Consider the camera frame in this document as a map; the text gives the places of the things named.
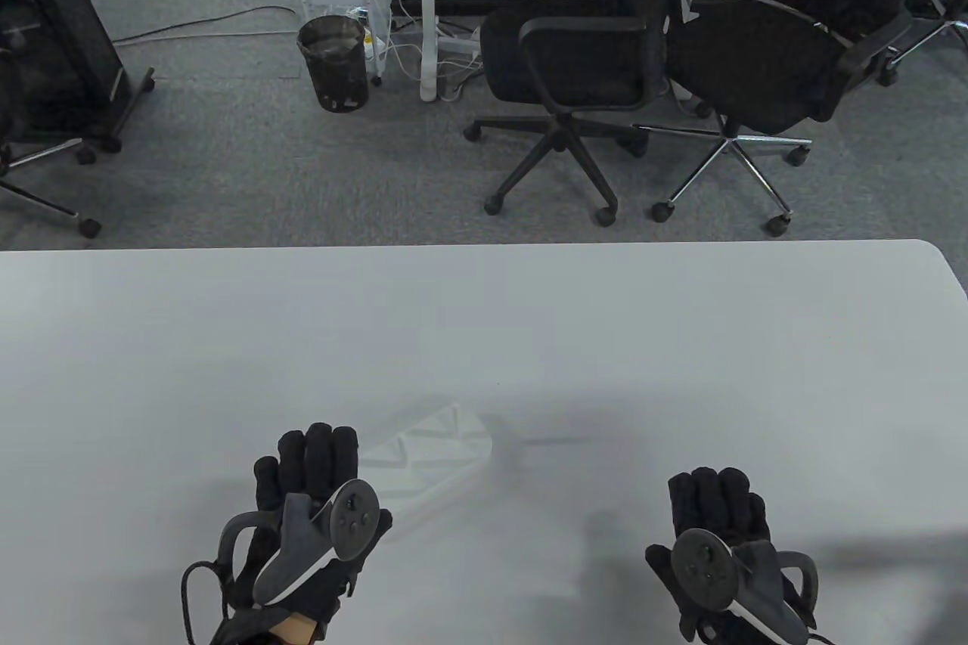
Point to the person's right hand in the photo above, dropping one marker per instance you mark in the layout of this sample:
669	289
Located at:
718	501

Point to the person's left hand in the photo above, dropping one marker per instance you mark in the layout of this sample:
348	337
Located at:
318	456

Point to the grey hand controller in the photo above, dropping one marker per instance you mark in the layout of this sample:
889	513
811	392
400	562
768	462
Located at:
703	562
352	516

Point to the white Hanoi Tower plate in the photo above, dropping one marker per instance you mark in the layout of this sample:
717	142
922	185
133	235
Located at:
446	467

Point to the person's left forearm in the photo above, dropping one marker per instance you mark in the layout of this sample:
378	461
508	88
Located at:
291	631

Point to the black mesh waste bin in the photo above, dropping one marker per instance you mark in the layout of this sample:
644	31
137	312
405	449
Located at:
333	63

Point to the black office chair chrome base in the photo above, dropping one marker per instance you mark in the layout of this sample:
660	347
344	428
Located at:
756	70

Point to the white power strip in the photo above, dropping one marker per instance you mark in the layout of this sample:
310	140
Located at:
457	46

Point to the black cabinet on wheels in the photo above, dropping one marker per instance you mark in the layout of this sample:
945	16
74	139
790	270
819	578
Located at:
53	40

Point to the white table leg post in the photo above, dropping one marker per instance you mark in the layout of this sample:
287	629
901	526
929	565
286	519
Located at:
429	10

